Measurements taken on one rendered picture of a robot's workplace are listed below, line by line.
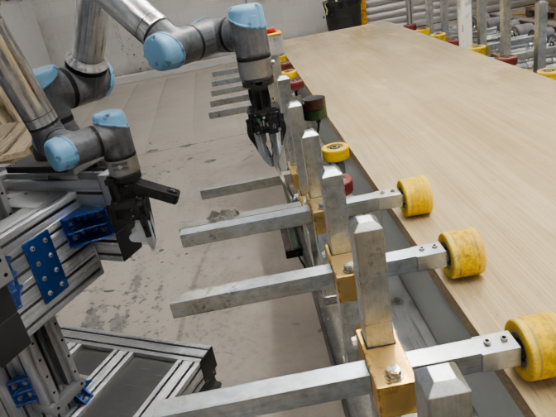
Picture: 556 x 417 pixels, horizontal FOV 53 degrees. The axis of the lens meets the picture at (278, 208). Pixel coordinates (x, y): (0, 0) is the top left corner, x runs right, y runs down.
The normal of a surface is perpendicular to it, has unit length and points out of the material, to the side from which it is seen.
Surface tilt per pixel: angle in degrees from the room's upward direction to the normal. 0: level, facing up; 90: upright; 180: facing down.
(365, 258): 90
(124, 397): 0
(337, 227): 90
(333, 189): 90
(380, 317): 90
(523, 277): 0
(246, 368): 0
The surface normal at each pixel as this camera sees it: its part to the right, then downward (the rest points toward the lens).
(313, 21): 0.13, 0.40
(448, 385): -0.05, -0.35
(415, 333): -0.17, -0.90
